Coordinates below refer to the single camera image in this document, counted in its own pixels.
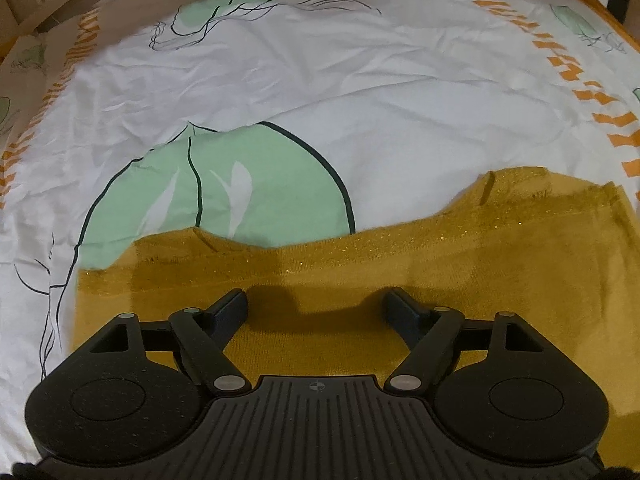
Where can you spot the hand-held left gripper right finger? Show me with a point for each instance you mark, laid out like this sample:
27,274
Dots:
400,310

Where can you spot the mustard yellow knit sweater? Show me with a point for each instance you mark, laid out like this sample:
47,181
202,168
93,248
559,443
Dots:
500,260

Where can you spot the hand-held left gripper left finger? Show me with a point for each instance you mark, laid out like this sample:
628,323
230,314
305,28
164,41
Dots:
234,306

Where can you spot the white leaf-print bed sheet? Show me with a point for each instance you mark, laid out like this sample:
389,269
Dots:
375,85

